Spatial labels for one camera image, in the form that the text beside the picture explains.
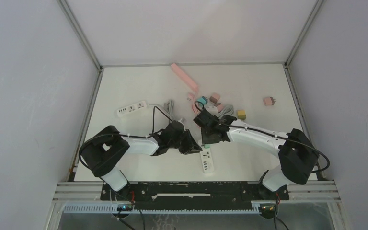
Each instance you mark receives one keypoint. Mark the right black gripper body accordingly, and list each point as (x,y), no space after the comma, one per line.
(206,138)

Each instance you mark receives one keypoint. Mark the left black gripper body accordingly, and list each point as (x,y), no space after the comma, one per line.
(186,145)

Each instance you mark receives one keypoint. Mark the white power strip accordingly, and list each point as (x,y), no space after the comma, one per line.
(207,161)
(133,108)

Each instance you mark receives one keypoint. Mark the yellow plug adapter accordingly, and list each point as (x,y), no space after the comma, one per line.
(241,114)

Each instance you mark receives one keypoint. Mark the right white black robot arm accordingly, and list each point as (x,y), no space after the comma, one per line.
(297,155)

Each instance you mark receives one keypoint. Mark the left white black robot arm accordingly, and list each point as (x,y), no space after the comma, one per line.
(101,153)

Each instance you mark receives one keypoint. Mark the pink plug adapter centre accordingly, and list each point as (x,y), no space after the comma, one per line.
(220,107)

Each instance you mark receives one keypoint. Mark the teal plug adapter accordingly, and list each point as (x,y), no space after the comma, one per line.
(203,100)

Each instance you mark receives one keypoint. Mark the brown pink plug adapter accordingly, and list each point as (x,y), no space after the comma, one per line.
(214,98)

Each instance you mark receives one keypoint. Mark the pink plug adapter right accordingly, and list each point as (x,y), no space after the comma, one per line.
(269,101)

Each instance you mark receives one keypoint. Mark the pink power strip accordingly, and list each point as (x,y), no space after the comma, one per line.
(185,78)

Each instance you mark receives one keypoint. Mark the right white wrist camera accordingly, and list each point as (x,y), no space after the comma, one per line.
(213,110)

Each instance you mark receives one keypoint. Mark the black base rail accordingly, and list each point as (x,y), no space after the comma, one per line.
(193,195)

